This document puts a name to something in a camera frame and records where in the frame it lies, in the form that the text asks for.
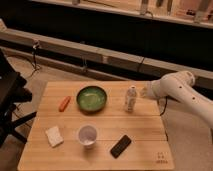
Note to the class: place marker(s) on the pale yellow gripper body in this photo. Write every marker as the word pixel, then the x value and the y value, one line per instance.
pixel 144 91

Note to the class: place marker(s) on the green bowl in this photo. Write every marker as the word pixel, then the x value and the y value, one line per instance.
pixel 91 98

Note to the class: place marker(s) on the black remote control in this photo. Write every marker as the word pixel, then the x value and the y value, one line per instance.
pixel 120 146

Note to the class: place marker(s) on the white paper cup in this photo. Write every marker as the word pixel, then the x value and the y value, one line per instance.
pixel 87 136

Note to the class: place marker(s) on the orange carrot toy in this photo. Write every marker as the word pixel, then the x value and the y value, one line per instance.
pixel 64 104

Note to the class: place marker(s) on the white sponge block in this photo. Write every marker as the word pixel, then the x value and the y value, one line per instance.
pixel 54 137

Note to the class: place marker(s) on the black chair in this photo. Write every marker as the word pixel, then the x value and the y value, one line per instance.
pixel 12 90

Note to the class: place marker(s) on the black stand with cable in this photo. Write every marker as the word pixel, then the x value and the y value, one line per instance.
pixel 35 65

